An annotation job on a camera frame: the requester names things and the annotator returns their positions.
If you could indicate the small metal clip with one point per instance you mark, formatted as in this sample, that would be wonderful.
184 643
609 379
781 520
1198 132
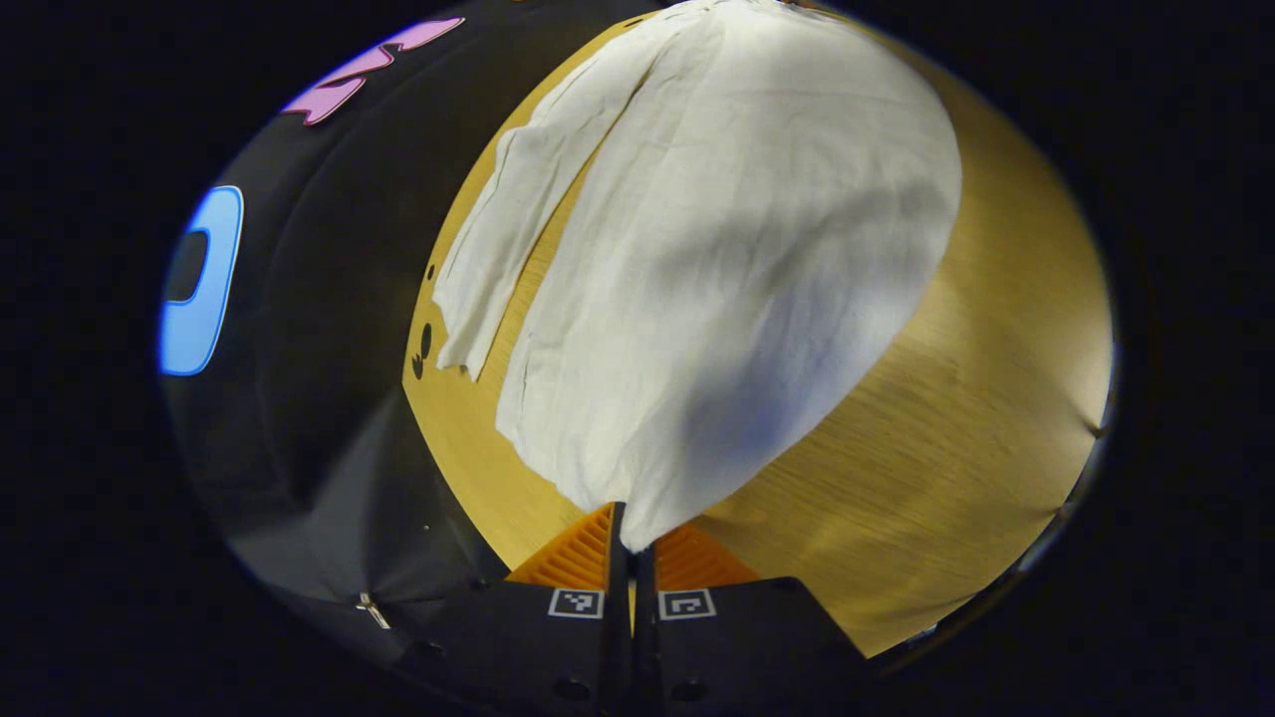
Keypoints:
374 609

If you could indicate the white jeans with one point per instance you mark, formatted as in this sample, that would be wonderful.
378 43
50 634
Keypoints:
737 249

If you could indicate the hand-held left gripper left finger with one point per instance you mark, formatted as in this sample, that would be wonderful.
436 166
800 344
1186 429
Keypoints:
558 647

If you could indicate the black backdrop cloth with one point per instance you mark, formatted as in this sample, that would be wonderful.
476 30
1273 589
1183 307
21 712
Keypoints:
329 349

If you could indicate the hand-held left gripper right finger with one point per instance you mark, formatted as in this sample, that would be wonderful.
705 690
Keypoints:
737 647

